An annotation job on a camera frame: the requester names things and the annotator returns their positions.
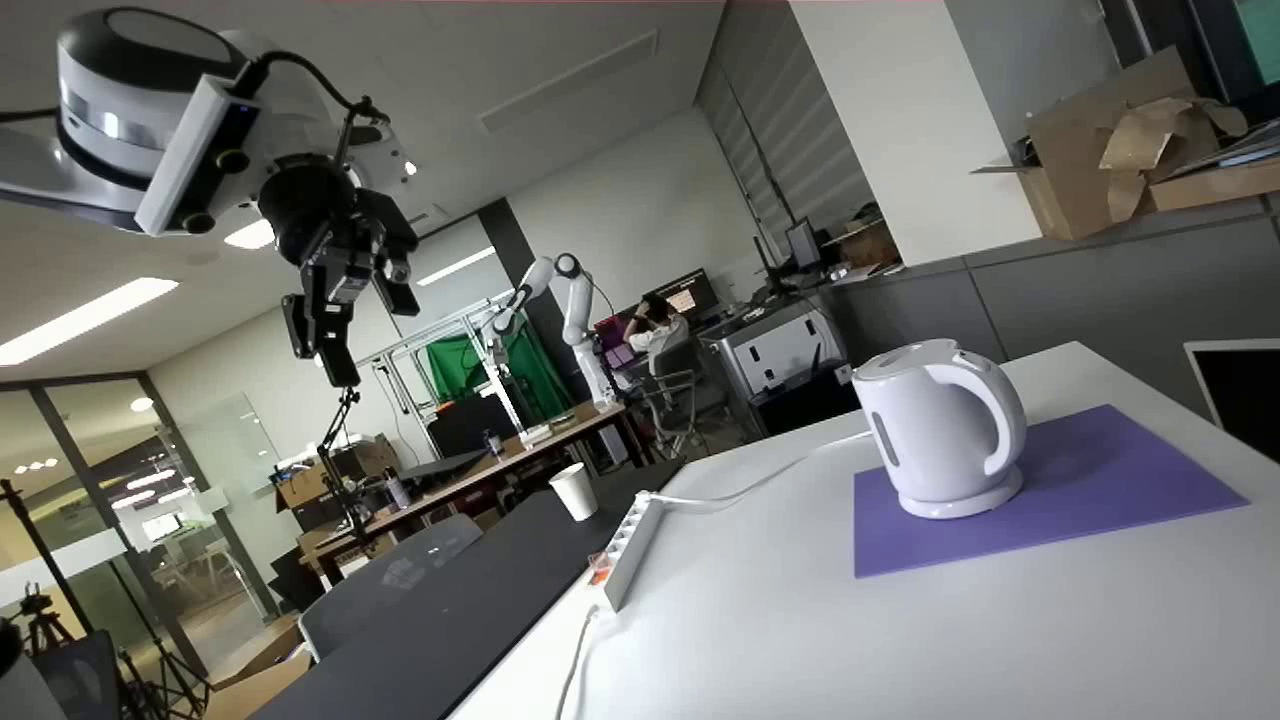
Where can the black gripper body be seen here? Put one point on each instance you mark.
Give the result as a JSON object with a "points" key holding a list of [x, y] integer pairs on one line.
{"points": [[336, 238]]}

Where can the white power strip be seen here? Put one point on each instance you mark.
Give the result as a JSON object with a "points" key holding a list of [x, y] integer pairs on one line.
{"points": [[622, 559]]}

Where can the purple mat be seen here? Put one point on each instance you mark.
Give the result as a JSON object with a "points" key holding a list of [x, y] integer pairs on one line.
{"points": [[1086, 473]]}

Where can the white paper cup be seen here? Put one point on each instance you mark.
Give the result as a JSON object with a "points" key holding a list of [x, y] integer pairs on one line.
{"points": [[574, 484]]}

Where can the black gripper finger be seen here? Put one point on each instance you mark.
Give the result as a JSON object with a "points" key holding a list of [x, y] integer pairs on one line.
{"points": [[333, 348], [298, 325]]}

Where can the wooden desk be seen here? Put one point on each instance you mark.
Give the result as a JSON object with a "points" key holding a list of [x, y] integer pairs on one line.
{"points": [[441, 490]]}

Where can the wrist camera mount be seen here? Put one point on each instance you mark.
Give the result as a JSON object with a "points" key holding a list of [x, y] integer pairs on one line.
{"points": [[268, 143]]}

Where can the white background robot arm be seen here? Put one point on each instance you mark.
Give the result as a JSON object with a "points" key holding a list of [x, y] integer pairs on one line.
{"points": [[574, 316]]}

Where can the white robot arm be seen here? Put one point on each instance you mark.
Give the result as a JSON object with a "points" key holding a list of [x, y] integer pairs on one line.
{"points": [[164, 126]]}

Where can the white electric kettle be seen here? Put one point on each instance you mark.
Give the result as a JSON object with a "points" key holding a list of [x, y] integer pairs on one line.
{"points": [[947, 424]]}

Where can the black camera tripod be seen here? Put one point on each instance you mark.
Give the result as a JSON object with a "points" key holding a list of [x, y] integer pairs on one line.
{"points": [[79, 668]]}

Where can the grey cabinet with handles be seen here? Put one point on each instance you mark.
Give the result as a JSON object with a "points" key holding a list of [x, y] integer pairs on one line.
{"points": [[773, 353]]}

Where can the cardboard box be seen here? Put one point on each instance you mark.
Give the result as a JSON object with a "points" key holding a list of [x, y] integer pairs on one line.
{"points": [[1142, 143]]}

